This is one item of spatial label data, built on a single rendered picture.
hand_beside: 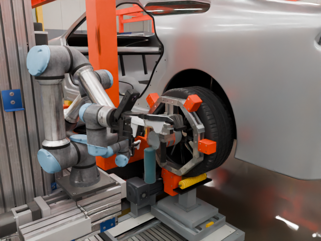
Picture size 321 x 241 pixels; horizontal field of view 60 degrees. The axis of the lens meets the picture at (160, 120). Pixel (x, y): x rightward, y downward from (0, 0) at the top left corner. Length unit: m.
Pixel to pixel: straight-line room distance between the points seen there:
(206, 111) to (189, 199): 0.78
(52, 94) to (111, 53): 0.99
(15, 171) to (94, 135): 0.54
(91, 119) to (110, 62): 1.14
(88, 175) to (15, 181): 0.33
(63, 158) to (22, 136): 0.25
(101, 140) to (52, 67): 0.35
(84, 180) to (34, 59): 0.58
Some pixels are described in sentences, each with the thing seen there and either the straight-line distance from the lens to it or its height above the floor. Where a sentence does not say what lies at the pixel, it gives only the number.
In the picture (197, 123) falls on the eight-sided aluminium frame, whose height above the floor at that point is 0.98.
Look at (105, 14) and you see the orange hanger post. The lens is 2.12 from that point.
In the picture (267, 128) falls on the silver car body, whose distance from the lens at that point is 1.75.
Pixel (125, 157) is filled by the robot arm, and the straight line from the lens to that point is 1.66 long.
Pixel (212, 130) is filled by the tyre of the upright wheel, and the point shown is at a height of 0.95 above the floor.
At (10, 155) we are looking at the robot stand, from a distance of 1.44.
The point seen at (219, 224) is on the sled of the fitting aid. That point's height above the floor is 0.13.
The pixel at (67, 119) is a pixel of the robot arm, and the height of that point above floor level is 1.02.
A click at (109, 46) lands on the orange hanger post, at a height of 1.47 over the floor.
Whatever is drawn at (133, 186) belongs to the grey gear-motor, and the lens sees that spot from 2.29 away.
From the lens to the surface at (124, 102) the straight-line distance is 0.91.
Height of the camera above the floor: 1.45
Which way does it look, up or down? 14 degrees down
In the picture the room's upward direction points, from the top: straight up
